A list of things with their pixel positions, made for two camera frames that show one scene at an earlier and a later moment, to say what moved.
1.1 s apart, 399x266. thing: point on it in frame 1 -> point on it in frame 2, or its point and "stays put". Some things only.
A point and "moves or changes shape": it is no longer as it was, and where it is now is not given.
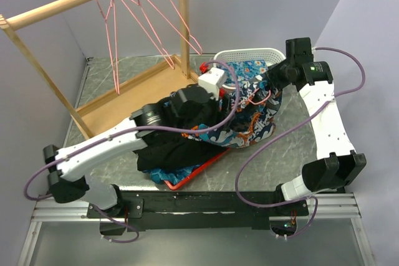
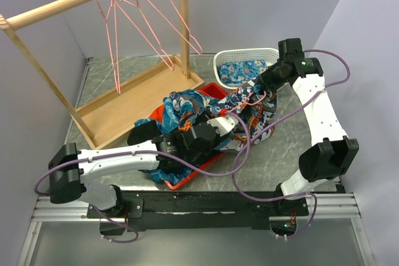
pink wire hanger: x=255 y=103 moves or changes shape
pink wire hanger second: x=105 y=16 stays put
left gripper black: x=219 y=116 -> x=212 y=144
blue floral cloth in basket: x=243 y=70 stays put
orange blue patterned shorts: x=253 y=121 stays put
